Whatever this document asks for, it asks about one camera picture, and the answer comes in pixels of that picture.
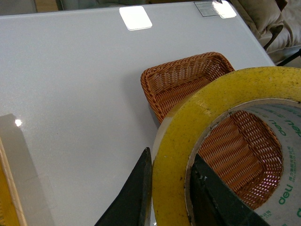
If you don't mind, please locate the brown wicker basket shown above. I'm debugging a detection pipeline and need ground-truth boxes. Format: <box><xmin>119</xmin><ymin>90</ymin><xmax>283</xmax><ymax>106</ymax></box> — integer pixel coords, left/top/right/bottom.
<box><xmin>141</xmin><ymin>52</ymin><xmax>283</xmax><ymax>209</ymax></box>

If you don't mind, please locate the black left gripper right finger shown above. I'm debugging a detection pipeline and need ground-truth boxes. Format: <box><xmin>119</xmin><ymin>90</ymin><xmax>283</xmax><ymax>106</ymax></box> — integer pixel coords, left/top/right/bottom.
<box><xmin>190</xmin><ymin>155</ymin><xmax>268</xmax><ymax>226</ymax></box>

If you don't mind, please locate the beige sofa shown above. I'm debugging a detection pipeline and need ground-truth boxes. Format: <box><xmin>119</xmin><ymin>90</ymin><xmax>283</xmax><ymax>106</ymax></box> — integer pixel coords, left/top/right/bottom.
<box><xmin>231</xmin><ymin>0</ymin><xmax>301</xmax><ymax>63</ymax></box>

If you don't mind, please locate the table corner label sticker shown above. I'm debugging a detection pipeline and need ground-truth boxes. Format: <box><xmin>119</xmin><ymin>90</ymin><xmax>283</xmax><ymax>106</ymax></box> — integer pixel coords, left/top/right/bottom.
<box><xmin>194</xmin><ymin>0</ymin><xmax>223</xmax><ymax>17</ymax></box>

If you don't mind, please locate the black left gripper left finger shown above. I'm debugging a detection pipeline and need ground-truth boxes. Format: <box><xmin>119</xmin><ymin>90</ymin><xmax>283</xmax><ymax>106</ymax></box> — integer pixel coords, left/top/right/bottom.
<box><xmin>96</xmin><ymin>147</ymin><xmax>152</xmax><ymax>226</ymax></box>

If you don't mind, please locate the yellow clear tape roll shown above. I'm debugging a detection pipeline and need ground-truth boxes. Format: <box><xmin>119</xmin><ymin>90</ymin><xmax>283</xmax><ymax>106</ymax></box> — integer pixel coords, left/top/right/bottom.
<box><xmin>152</xmin><ymin>66</ymin><xmax>301</xmax><ymax>226</ymax></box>

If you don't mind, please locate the yellow woven basket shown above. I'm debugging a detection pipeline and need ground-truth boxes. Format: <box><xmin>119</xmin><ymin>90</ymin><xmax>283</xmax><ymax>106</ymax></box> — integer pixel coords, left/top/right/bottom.
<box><xmin>0</xmin><ymin>141</ymin><xmax>28</xmax><ymax>226</ymax></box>

